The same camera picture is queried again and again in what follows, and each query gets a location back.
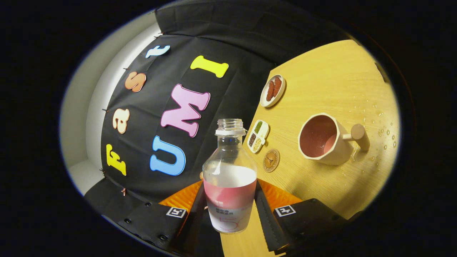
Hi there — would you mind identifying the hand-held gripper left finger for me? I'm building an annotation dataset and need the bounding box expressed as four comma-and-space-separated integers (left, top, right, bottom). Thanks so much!
116, 180, 208, 256

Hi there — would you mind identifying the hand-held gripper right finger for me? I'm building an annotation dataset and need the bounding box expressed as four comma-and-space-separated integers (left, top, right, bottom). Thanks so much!
253, 179, 350, 255

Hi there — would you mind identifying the clear juice bottle pink label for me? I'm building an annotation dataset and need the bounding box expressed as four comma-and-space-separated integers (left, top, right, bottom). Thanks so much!
202, 119, 257, 235

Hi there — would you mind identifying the round brown coaster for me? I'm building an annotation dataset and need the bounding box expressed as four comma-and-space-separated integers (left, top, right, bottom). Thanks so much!
263, 148, 280, 173

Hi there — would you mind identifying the beige cup pink inside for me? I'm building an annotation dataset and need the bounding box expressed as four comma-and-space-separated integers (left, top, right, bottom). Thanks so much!
298, 113, 371, 166

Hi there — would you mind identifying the white divided seed dish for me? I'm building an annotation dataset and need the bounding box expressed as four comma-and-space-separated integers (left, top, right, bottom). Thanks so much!
247, 120, 270, 154

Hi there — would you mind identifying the black backdrop cloth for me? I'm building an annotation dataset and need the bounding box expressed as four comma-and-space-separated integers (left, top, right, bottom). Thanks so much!
84, 0, 352, 222

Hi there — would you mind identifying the white round plate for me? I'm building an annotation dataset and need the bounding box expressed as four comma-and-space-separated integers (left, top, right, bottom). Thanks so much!
260, 74, 286, 108

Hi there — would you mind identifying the wooden table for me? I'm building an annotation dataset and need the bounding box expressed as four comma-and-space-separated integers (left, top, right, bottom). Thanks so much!
220, 39, 400, 257

